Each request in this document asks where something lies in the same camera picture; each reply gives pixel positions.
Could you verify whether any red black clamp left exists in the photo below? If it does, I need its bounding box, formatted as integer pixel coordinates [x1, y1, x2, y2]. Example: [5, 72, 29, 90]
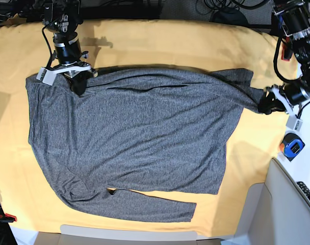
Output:
[0, 214, 17, 223]

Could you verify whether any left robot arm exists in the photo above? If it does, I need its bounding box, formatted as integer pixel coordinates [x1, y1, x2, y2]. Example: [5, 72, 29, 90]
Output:
[258, 1, 310, 115]

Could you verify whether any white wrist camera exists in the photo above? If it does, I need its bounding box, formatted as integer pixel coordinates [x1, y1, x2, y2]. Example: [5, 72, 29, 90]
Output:
[286, 115, 303, 132]
[36, 67, 57, 86]

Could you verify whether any black textured handle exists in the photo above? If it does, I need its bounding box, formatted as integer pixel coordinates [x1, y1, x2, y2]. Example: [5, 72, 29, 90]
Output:
[297, 181, 310, 201]

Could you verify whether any yellow table cloth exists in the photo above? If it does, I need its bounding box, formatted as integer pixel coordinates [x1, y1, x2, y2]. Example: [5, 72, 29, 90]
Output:
[0, 20, 288, 237]

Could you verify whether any grey long-sleeve shirt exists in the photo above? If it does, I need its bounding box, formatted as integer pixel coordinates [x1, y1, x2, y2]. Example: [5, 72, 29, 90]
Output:
[25, 68, 264, 223]

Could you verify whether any blue black tape measure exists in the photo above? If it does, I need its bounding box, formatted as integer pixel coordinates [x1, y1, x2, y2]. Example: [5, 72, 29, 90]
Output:
[279, 133, 305, 161]

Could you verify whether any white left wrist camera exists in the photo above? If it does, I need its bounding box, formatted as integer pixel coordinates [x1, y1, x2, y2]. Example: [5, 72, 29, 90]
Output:
[286, 115, 303, 132]

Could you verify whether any red black clamp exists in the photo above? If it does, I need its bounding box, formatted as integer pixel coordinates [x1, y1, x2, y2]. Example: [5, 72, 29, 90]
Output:
[0, 214, 17, 223]
[281, 37, 293, 61]

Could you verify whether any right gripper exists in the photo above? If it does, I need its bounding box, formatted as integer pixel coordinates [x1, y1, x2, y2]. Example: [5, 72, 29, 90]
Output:
[46, 61, 98, 96]

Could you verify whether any red black clamp right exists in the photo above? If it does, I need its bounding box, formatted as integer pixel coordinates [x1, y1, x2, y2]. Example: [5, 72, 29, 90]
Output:
[281, 37, 293, 61]

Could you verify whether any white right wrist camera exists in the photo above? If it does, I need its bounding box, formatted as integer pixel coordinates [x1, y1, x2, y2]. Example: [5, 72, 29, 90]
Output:
[36, 67, 57, 86]

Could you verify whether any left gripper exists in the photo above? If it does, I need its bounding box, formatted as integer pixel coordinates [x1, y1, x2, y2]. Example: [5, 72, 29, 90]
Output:
[257, 85, 295, 115]

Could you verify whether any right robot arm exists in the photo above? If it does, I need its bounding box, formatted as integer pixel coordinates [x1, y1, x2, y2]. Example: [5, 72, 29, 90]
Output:
[37, 1, 98, 96]

